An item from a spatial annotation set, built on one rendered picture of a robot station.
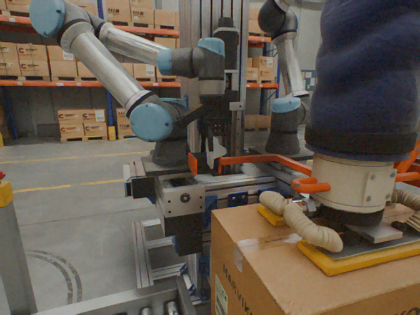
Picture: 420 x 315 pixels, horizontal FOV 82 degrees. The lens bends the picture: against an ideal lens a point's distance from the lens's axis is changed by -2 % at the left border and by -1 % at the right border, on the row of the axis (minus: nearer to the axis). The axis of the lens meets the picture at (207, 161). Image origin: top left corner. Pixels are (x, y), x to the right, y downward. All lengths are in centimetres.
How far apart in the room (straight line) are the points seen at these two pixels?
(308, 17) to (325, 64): 1110
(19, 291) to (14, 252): 16
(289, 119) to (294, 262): 64
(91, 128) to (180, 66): 694
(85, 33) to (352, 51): 71
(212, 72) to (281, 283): 53
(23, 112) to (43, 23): 832
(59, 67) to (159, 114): 699
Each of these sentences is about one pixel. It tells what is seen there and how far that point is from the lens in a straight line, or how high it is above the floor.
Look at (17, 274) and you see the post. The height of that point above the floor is 67.
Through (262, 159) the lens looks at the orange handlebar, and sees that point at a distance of 83.
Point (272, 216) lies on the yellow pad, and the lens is 70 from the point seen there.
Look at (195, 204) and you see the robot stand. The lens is 82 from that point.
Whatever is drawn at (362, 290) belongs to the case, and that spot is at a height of 94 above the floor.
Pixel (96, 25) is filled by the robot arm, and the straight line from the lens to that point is 100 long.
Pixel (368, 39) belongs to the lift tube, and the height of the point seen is 138.
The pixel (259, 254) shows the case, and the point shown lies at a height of 94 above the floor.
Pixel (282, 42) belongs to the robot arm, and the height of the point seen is 151.
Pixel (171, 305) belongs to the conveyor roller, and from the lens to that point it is 103.
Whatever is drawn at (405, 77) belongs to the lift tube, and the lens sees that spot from 60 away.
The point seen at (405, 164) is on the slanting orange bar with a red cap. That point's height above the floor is 111.
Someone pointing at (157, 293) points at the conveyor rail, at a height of 59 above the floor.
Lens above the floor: 129
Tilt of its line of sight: 15 degrees down
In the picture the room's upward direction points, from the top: straight up
